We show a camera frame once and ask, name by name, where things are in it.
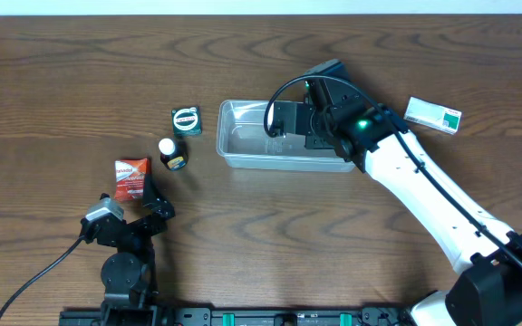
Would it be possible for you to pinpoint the red Panadol ActiFast packet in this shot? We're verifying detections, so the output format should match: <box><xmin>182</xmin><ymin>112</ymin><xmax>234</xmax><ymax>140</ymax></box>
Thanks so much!
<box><xmin>114</xmin><ymin>158</ymin><xmax>150</xmax><ymax>202</ymax></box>

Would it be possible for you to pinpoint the green Zam-Buk ointment box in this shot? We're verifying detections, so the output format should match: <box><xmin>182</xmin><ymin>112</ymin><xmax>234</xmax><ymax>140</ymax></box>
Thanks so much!
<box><xmin>171</xmin><ymin>106</ymin><xmax>202</xmax><ymax>138</ymax></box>

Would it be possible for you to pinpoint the white green medicine box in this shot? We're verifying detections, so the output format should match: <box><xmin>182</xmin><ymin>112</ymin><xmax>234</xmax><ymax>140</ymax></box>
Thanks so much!
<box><xmin>404</xmin><ymin>97</ymin><xmax>462</xmax><ymax>134</ymax></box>

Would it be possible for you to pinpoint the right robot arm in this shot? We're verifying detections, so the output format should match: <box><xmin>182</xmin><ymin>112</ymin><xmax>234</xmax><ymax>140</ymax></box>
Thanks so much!
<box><xmin>263</xmin><ymin>74</ymin><xmax>522</xmax><ymax>325</ymax></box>

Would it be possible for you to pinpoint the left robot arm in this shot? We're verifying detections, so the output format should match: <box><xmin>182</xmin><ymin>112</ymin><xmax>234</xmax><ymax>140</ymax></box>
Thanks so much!
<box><xmin>80</xmin><ymin>176</ymin><xmax>175</xmax><ymax>326</ymax></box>

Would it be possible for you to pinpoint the clear plastic container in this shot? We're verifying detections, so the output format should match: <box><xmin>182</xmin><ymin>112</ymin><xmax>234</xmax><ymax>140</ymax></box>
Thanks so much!
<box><xmin>217</xmin><ymin>100</ymin><xmax>355</xmax><ymax>172</ymax></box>

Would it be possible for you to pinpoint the dark syrup bottle white cap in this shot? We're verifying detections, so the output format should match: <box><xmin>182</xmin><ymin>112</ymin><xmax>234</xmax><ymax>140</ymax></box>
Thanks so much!
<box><xmin>158</xmin><ymin>138</ymin><xmax>188</xmax><ymax>171</ymax></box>

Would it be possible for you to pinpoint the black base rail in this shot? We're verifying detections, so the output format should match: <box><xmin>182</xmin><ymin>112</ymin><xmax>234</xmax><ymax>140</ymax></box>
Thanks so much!
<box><xmin>58</xmin><ymin>307</ymin><xmax>413</xmax><ymax>326</ymax></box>

